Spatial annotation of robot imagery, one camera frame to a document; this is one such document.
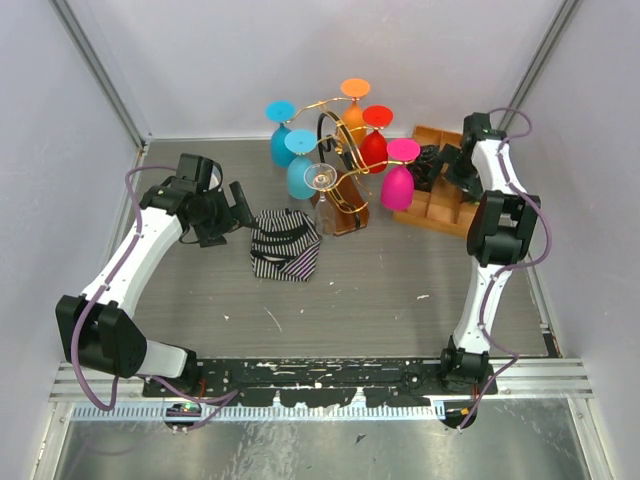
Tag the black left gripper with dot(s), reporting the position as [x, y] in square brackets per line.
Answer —
[214, 235]

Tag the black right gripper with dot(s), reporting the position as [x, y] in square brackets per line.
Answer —
[471, 185]

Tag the black white striped bag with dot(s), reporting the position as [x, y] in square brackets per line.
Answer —
[284, 245]

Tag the magenta plastic wine glass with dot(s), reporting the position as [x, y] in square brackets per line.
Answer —
[398, 185]

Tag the red plastic wine glass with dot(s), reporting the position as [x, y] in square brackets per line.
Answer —
[373, 148]

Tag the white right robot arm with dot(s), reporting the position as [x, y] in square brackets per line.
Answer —
[497, 242]

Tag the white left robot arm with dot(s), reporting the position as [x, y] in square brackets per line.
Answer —
[97, 327]

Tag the clear glass wine glass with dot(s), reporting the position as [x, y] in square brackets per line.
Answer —
[322, 177]

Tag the light blue front wine glass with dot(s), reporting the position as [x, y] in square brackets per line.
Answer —
[300, 142]

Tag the light blue wine glass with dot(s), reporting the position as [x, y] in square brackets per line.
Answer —
[300, 142]
[280, 112]

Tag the light blue rear wine glass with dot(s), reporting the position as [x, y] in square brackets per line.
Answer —
[280, 112]

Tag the orange plastic wine glass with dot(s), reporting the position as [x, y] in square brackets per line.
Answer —
[355, 89]

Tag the black rolled fabric item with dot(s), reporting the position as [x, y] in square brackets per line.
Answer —
[426, 168]

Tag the wooden compartment tray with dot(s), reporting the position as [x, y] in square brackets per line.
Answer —
[442, 209]

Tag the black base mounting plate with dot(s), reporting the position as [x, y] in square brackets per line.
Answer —
[340, 397]

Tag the gold wire wine glass rack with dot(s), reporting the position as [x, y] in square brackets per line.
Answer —
[336, 146]

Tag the aluminium front rail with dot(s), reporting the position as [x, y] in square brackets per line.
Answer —
[529, 377]

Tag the white cable duct strip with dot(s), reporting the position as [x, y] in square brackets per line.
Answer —
[189, 412]

